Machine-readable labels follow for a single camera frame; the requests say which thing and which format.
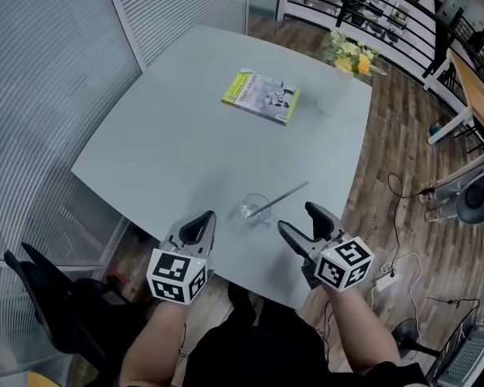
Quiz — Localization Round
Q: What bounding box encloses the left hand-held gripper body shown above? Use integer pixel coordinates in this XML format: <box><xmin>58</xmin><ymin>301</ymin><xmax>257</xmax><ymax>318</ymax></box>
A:
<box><xmin>147</xmin><ymin>240</ymin><xmax>215</xmax><ymax>306</ymax></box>

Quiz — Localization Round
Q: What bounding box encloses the small clear glass beaker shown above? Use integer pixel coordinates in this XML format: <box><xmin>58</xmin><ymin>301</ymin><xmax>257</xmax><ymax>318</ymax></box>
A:
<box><xmin>239</xmin><ymin>193</ymin><xmax>280</xmax><ymax>227</ymax></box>

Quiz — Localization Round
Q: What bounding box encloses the yellow-edged book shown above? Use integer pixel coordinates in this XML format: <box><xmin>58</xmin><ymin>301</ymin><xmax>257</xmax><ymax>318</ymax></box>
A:
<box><xmin>220</xmin><ymin>68</ymin><xmax>302</xmax><ymax>127</ymax></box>

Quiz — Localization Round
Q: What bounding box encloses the black cable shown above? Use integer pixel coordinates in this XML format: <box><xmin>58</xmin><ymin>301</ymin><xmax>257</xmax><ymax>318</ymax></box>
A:
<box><xmin>386</xmin><ymin>171</ymin><xmax>435</xmax><ymax>276</ymax></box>

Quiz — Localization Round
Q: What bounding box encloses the person's left forearm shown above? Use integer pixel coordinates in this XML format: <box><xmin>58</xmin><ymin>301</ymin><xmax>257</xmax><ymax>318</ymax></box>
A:
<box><xmin>120</xmin><ymin>300</ymin><xmax>198</xmax><ymax>387</ymax></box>

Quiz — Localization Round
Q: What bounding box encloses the yellow and white flower bouquet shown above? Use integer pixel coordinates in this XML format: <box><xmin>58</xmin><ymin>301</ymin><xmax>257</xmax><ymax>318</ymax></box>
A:
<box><xmin>323</xmin><ymin>29</ymin><xmax>382</xmax><ymax>78</ymax></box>

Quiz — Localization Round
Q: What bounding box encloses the black office chair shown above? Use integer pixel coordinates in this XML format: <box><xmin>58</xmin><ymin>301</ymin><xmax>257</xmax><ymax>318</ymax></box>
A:
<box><xmin>3</xmin><ymin>239</ymin><xmax>150</xmax><ymax>382</ymax></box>

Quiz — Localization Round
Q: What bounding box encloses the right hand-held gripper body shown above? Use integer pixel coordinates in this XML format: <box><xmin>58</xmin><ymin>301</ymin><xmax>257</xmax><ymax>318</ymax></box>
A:
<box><xmin>301</xmin><ymin>231</ymin><xmax>376</xmax><ymax>293</ymax></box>

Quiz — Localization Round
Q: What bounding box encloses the black metal railing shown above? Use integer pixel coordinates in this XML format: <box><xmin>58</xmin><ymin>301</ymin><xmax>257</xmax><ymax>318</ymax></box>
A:
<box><xmin>283</xmin><ymin>0</ymin><xmax>484</xmax><ymax>79</ymax></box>

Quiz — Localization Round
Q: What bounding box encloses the grey laptop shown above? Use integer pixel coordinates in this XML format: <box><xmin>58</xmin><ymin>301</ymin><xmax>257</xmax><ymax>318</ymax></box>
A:
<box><xmin>437</xmin><ymin>322</ymin><xmax>484</xmax><ymax>387</ymax></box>

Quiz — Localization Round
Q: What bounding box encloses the person's black clothing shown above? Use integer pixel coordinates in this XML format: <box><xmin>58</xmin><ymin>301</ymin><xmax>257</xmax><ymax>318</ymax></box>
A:
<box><xmin>185</xmin><ymin>283</ymin><xmax>428</xmax><ymax>387</ymax></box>

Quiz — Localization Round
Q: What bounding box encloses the white power strip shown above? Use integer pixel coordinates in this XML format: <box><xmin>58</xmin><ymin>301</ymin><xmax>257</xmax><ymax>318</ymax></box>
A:
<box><xmin>374</xmin><ymin>270</ymin><xmax>401</xmax><ymax>292</ymax></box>

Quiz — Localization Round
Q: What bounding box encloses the white cable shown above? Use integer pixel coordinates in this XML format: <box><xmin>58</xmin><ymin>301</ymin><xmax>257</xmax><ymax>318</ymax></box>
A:
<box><xmin>370</xmin><ymin>252</ymin><xmax>424</xmax><ymax>323</ymax></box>

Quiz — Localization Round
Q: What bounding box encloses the person's right forearm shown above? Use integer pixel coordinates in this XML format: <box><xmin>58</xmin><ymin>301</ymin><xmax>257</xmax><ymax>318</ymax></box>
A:
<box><xmin>326</xmin><ymin>286</ymin><xmax>403</xmax><ymax>378</ymax></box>

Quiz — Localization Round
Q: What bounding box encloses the black round-base stand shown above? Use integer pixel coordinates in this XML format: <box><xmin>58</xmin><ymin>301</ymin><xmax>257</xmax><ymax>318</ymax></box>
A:
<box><xmin>392</xmin><ymin>318</ymin><xmax>443</xmax><ymax>359</ymax></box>

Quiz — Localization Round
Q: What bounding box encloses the wooden-top white-legged desk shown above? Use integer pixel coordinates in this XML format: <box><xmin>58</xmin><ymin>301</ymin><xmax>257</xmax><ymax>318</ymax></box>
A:
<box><xmin>427</xmin><ymin>48</ymin><xmax>484</xmax><ymax>152</ymax></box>

